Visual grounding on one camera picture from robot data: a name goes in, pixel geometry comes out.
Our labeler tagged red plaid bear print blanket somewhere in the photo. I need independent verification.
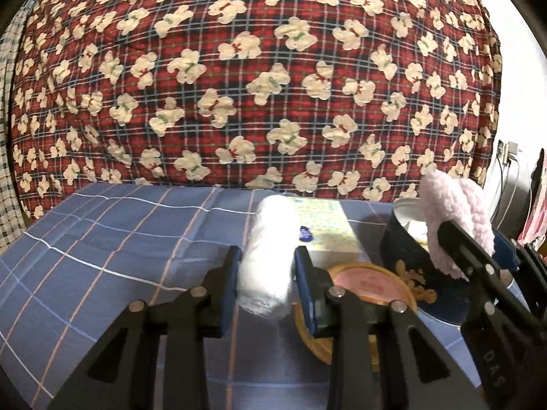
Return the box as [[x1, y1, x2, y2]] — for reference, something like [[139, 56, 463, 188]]
[[11, 0, 503, 218]]

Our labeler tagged gold round tin pink lid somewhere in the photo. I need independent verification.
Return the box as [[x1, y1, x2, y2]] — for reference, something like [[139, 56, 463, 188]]
[[295, 262, 417, 366]]

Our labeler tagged round blue cookie tin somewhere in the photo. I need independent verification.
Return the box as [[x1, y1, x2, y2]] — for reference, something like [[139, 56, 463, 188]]
[[379, 199, 513, 325]]

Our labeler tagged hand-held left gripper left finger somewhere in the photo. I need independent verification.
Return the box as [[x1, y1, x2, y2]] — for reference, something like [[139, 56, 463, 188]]
[[47, 245, 243, 410]]

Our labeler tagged black cable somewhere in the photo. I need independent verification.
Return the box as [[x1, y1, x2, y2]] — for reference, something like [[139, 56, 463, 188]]
[[496, 158, 513, 231]]

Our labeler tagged white cotton wool roll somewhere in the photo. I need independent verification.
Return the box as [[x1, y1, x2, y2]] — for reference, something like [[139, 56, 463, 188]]
[[236, 194, 302, 319]]

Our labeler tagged blue plaid bedsheet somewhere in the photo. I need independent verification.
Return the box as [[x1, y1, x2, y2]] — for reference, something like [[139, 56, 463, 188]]
[[0, 181, 547, 410]]

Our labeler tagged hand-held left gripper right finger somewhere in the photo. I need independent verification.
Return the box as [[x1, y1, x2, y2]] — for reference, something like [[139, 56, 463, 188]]
[[294, 245, 492, 410]]

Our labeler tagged floral tissue pack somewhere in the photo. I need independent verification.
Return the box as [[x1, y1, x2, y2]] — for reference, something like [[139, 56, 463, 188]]
[[291, 196, 364, 265]]

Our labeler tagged white green checked cloth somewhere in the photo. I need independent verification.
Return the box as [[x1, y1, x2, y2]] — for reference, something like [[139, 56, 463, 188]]
[[0, 9, 30, 257]]

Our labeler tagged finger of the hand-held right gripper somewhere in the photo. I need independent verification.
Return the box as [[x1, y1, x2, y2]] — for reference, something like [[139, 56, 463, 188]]
[[437, 219, 513, 308], [493, 228, 547, 308]]

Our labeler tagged pink patterned cloth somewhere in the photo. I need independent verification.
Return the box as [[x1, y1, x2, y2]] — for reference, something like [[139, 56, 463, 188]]
[[517, 171, 547, 248]]

